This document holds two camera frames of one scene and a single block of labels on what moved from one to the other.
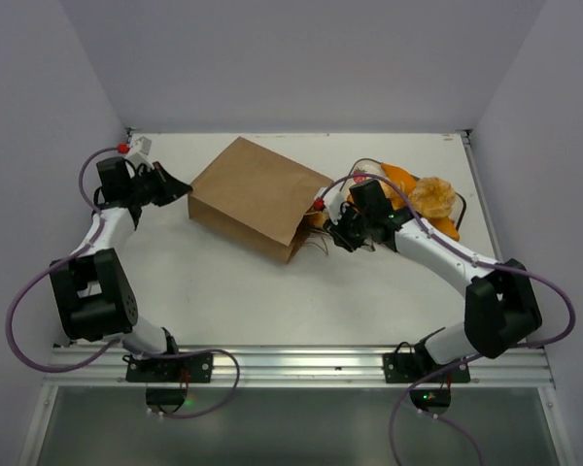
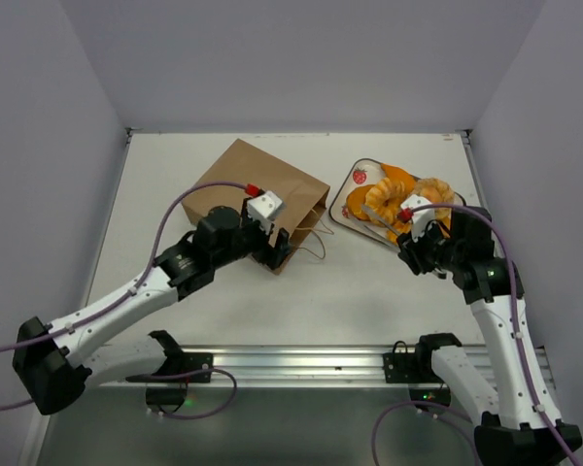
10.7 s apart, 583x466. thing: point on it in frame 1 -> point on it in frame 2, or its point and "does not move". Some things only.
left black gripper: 170,188 -> 264,252
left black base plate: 191,368 does not move
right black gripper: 346,233 -> 419,249
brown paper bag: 257,198 does not move
